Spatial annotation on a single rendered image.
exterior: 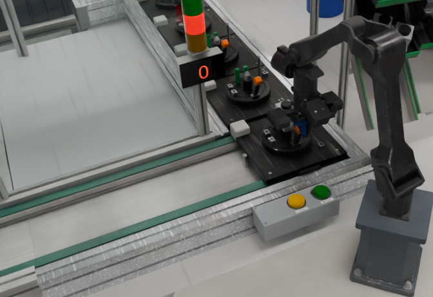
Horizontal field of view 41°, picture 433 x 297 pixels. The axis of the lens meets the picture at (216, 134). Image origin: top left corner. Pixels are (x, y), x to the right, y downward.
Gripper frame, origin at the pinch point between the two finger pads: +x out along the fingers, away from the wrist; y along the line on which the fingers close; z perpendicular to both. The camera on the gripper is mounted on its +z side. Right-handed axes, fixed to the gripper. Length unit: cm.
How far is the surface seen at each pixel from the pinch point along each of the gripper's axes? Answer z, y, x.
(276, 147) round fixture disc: -6.2, -5.1, 9.7
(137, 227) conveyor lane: 0.5, -46.7, 14.0
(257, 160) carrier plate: -6.1, -10.8, 11.7
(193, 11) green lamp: -18.9, -19.7, -28.7
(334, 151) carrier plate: 0.3, 9.1, 11.8
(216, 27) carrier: -80, 7, 11
